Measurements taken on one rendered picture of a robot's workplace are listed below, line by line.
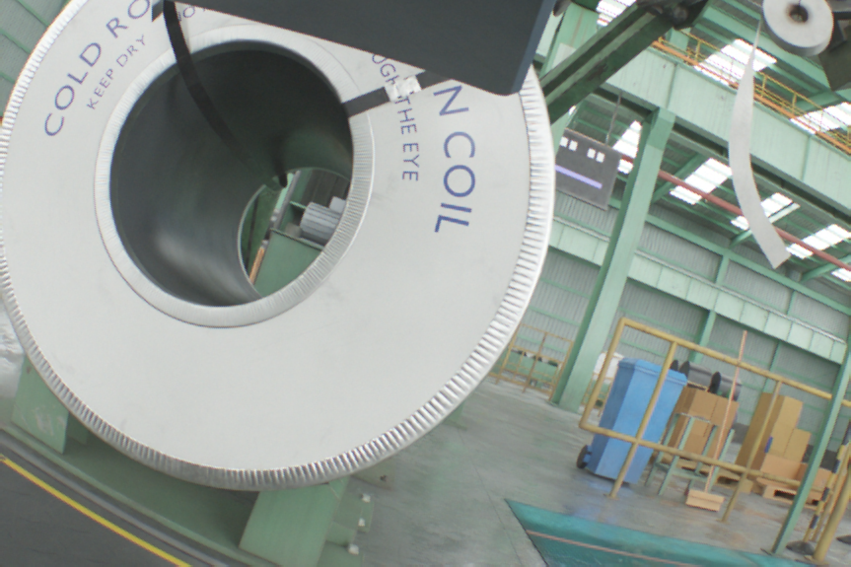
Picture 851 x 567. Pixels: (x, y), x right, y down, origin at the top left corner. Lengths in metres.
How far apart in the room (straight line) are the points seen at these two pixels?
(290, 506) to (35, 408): 0.67
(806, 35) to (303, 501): 1.40
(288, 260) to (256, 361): 2.54
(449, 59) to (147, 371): 1.13
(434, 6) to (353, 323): 1.04
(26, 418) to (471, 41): 1.59
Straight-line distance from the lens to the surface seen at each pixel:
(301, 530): 1.56
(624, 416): 5.44
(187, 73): 1.46
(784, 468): 8.98
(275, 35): 1.41
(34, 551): 0.59
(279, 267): 3.84
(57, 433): 1.73
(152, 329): 1.37
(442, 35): 0.30
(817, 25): 1.47
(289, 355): 1.30
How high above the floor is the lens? 0.64
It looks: 6 degrees up
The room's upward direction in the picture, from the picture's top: 21 degrees clockwise
